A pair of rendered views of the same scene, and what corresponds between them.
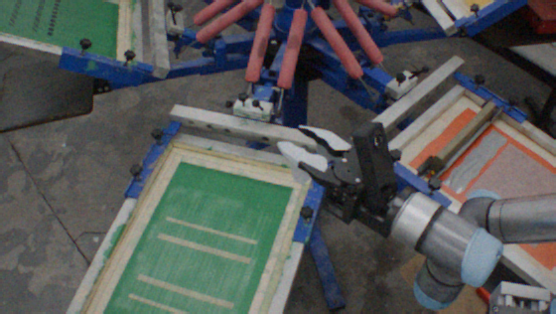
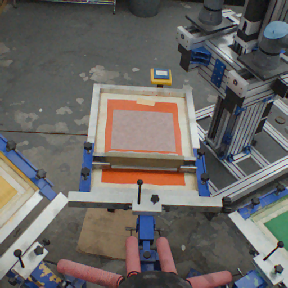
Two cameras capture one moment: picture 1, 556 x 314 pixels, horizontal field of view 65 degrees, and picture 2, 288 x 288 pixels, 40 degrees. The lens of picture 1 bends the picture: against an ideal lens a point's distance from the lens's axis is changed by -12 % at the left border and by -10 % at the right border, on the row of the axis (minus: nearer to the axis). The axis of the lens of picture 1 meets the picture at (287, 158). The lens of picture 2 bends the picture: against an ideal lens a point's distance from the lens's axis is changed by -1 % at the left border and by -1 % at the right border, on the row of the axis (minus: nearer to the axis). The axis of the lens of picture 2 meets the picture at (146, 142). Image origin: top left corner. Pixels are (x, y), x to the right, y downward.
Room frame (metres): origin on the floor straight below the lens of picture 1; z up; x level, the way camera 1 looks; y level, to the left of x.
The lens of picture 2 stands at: (2.10, 0.14, 2.48)
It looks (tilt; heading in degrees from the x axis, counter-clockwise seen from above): 47 degrees down; 218
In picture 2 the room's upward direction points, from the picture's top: 7 degrees clockwise
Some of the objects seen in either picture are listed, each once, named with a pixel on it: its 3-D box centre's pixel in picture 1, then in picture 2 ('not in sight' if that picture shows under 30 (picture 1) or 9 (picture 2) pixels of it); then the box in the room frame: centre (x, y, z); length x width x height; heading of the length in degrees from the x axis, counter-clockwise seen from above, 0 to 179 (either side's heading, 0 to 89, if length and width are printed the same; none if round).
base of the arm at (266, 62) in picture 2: not in sight; (267, 54); (0.26, -0.53, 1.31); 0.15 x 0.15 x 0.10
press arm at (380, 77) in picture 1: (387, 85); (145, 224); (1.36, -0.38, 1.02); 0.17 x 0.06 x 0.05; 44
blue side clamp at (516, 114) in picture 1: (490, 103); (86, 168); (1.32, -0.80, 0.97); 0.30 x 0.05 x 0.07; 44
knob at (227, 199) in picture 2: not in sight; (223, 205); (1.03, -0.20, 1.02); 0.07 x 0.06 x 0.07; 44
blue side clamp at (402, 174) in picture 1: (410, 183); (199, 173); (0.94, -0.40, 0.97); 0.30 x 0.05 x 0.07; 44
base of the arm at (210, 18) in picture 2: not in sight; (211, 12); (0.13, -1.01, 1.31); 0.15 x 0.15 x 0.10
